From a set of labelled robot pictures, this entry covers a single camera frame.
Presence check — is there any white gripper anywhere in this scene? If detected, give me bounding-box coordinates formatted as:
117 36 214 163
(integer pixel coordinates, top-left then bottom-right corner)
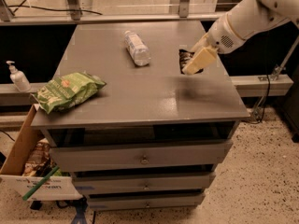
182 12 246 75

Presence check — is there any black rxbar chocolate bar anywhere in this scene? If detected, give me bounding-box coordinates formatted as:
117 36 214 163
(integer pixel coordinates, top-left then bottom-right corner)
178 49 204 76

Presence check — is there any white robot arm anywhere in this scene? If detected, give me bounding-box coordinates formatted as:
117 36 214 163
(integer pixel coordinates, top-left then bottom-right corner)
182 0 299 75

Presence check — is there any clear plastic water bottle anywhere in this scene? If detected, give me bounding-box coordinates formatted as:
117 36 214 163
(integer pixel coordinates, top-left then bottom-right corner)
124 31 150 66

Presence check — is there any grey drawer cabinet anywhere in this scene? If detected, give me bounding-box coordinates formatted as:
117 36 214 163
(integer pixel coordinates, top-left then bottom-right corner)
32 21 248 201

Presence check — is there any green chip bag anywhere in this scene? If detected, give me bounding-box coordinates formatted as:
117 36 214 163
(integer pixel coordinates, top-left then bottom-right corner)
34 72 106 114

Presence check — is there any top grey drawer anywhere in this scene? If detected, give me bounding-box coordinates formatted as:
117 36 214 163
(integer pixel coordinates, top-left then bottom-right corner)
50 140 233 172

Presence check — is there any grey drawer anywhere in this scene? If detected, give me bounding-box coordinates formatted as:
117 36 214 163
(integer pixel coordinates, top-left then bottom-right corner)
87 191 205 211
50 140 233 172
73 172 216 194

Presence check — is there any middle grey drawer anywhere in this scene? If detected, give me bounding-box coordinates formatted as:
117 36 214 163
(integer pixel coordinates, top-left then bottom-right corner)
73 172 216 194

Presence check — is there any bottom grey drawer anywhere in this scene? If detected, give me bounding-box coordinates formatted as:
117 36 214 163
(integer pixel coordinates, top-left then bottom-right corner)
87 191 205 211

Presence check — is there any white pump sanitizer bottle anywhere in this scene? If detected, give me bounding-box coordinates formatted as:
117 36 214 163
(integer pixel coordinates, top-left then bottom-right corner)
7 61 31 92

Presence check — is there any cardboard box with snacks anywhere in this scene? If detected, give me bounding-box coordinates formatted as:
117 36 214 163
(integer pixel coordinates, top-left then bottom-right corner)
0 105 82 201

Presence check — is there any blue clamp on floor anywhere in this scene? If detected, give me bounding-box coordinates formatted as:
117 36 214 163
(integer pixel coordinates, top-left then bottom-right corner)
71 198 88 224

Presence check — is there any green stick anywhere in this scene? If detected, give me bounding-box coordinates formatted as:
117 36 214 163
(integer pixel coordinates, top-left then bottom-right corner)
22 165 59 201

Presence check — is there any metal shelf rail frame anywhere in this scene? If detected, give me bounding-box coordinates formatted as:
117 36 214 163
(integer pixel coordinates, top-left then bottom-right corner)
0 0 299 26

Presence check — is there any black cable on shelf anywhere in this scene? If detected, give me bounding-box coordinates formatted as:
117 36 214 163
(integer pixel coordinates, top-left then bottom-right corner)
7 0 104 17

